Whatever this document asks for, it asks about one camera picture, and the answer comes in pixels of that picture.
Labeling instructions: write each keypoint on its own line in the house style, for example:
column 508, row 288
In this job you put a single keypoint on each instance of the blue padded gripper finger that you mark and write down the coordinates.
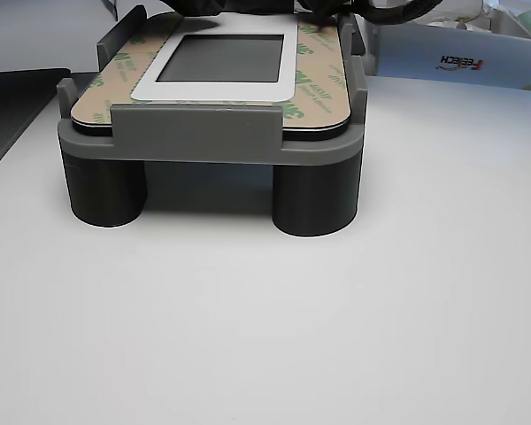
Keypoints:
column 314, row 11

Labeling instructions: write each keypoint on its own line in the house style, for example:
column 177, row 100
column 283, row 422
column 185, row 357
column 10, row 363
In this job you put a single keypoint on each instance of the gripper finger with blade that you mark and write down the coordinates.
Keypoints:
column 197, row 4

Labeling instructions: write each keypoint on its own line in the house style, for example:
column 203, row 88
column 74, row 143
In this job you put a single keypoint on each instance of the white printed cardboard box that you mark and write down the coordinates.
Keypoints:
column 425, row 48

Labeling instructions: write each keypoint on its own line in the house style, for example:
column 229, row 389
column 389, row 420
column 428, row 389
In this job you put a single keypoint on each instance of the grey fixture with cylinder legs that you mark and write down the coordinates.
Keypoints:
column 194, row 133

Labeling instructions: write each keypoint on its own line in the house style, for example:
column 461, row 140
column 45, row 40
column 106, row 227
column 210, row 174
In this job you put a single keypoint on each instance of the white open cardboard box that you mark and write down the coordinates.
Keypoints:
column 500, row 20

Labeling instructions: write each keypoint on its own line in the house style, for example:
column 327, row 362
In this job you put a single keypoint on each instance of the dark grey flat tray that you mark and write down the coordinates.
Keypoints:
column 9, row 110

